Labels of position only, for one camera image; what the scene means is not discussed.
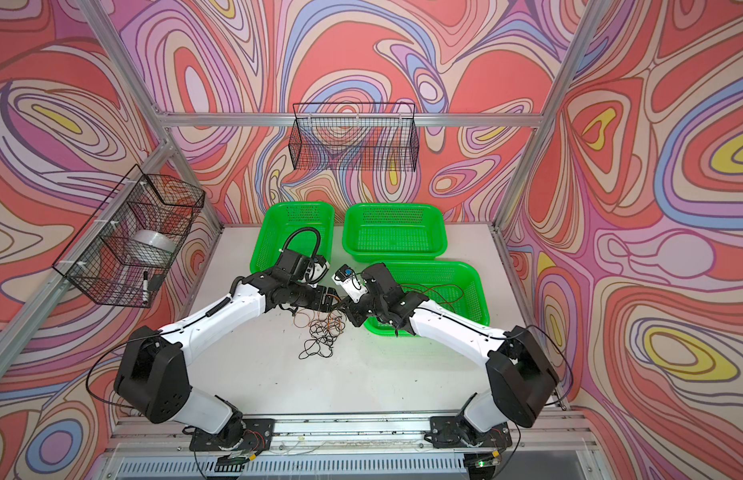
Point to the front green basket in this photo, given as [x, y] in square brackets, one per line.
[452, 284]

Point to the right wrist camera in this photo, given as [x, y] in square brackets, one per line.
[346, 278]

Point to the black marker pen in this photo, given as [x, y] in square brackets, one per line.
[145, 290]

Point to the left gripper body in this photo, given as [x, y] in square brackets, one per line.
[317, 297]

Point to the left black wire basket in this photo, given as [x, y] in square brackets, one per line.
[146, 220]

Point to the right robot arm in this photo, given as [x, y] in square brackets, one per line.
[521, 377]

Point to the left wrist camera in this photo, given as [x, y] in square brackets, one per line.
[316, 271]

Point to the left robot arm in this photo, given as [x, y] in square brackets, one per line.
[152, 376]

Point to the rear right green basket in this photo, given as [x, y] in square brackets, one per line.
[407, 231]

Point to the black wire basket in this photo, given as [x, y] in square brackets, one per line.
[354, 136]
[146, 220]

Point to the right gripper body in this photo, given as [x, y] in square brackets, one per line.
[368, 305]

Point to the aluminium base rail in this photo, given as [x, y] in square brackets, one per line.
[356, 433]

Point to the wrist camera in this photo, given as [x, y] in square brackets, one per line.
[316, 271]
[346, 278]

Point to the rear black wire basket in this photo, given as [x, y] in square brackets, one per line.
[354, 136]

